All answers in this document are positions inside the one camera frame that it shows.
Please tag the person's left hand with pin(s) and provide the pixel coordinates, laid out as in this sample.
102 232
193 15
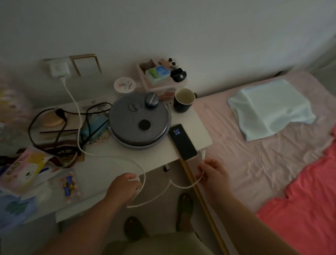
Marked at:
122 190

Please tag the person's right hand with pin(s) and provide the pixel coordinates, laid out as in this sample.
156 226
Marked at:
216 181

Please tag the person's left fingers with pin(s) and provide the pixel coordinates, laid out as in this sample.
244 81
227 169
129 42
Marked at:
135 185

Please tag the person's right fingers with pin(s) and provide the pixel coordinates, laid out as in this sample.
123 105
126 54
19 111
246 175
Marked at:
208 166

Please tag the person's left forearm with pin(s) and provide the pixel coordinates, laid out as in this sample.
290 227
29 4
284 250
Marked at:
86 228

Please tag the person's right forearm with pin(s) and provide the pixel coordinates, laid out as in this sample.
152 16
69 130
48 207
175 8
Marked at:
252 228

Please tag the black smartphone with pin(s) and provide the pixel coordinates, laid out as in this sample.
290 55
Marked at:
183 142

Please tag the pink bed sheet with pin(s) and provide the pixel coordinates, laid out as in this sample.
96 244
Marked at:
249 163

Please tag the person's left sandal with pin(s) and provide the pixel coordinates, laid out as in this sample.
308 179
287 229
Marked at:
134 228

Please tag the person's sandal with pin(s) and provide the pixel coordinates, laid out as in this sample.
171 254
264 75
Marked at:
184 212
134 228

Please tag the person's right sandal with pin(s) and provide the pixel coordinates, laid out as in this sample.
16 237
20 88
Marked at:
184 212

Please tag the pack of batteries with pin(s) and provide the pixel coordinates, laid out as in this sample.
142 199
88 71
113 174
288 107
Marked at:
69 187

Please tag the teal pouch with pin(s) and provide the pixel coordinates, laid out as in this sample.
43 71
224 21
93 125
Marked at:
95 127

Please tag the black mug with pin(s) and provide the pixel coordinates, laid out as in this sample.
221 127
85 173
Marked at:
183 101

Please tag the light blue pillow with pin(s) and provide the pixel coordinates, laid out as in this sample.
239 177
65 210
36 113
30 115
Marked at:
270 107

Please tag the grey round knob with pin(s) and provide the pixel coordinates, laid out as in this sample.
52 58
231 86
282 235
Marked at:
151 99

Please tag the pink storage tray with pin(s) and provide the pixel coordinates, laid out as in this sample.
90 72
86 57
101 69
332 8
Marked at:
168 83

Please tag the black earbuds case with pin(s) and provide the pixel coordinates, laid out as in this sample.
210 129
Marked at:
178 74

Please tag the white round lidded container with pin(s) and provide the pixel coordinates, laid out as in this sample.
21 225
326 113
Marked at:
124 85

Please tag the beige round disc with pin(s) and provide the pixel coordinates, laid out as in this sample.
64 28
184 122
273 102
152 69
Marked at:
52 120

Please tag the green blue tissue packet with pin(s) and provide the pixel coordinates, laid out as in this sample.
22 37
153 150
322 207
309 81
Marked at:
157 74

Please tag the coral red blanket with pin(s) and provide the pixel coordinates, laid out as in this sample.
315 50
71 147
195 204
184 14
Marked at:
307 207

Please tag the small white dotted figurine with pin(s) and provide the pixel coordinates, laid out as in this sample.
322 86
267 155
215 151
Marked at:
172 63

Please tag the colourful cardboard box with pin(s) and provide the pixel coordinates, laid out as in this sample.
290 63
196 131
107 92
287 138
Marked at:
25 168

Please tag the light blue printed paper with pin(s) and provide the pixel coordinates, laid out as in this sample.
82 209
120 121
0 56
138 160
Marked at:
14 210

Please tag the white charger plug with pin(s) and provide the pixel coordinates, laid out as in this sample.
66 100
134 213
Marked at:
59 69

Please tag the wooden bed frame rail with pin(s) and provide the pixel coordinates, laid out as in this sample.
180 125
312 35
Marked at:
203 207

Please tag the gold framed wall switch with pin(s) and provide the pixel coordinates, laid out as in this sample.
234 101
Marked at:
85 64

